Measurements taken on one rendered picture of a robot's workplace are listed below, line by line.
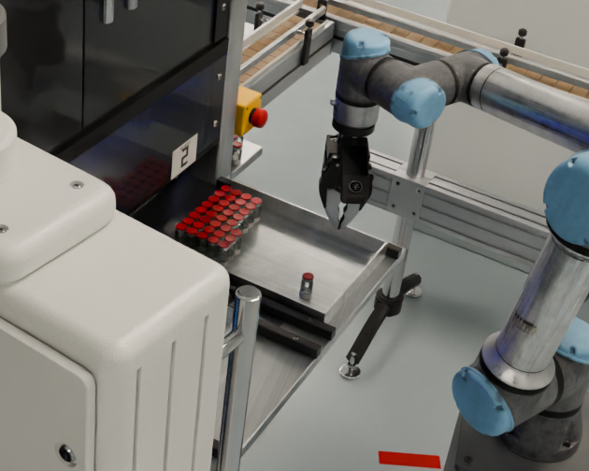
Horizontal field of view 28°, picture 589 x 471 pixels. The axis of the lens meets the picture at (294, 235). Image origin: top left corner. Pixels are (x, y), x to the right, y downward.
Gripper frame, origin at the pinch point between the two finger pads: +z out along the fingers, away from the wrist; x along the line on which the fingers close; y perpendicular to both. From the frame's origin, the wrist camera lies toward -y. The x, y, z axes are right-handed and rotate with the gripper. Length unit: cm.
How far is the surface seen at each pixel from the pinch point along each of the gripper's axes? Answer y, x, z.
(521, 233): 75, -58, 50
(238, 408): -79, 19, -31
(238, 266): 4.5, 16.4, 13.8
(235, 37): 32.0, 19.8, -18.3
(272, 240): 13.4, 10.1, 13.8
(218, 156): 30.5, 21.2, 6.7
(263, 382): -25.5, 12.2, 14.2
